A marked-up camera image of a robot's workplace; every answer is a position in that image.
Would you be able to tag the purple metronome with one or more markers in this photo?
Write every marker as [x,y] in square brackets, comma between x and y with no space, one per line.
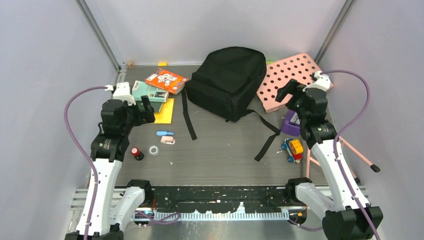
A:
[291,124]

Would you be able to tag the teal book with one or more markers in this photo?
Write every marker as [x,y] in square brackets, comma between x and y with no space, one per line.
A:
[140,89]

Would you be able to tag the slotted aluminium rail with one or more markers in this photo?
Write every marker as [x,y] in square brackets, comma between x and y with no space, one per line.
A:
[239,215]

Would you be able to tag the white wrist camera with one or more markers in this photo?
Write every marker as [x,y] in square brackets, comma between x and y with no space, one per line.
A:
[319,81]
[121,91]

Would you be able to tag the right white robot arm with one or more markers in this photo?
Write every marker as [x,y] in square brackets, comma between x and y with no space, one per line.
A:
[347,215]

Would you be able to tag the colourful toy train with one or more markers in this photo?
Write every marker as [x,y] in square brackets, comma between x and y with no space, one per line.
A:
[294,149]

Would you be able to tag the pink correction tape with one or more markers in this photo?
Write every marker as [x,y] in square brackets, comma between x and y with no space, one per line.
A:
[167,140]

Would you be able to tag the dark green book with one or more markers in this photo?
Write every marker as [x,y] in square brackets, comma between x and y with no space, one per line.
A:
[155,106]

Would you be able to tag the clear tape roll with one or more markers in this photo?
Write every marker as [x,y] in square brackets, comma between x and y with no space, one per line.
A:
[153,150]

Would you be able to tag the blue eraser pen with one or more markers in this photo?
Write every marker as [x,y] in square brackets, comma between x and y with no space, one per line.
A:
[164,133]

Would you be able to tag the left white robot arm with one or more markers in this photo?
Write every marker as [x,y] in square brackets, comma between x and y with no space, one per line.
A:
[100,220]

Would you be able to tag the red black stamp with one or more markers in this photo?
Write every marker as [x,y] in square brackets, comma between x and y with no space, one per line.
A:
[137,154]

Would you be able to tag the black backpack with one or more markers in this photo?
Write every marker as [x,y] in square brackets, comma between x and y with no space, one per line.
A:
[225,84]

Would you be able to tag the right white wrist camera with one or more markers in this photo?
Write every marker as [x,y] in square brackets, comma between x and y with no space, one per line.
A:
[319,81]

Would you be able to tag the pink perforated stand board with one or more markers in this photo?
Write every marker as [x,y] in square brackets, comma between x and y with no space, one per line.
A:
[278,73]

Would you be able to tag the small wooden cork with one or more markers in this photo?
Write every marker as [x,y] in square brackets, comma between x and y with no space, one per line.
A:
[130,64]

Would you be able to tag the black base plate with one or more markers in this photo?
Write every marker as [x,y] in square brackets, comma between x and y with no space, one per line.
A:
[221,199]

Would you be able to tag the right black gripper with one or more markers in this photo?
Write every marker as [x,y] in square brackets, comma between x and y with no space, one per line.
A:
[290,88]

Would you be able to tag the orange book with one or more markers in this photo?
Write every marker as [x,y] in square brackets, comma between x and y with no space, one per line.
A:
[167,81]

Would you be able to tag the yellow book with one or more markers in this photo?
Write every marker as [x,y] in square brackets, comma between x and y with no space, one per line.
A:
[164,116]

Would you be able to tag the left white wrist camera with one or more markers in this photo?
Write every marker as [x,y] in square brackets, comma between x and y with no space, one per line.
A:
[121,91]

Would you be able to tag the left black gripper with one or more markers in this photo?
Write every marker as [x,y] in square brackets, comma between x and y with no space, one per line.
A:
[142,119]

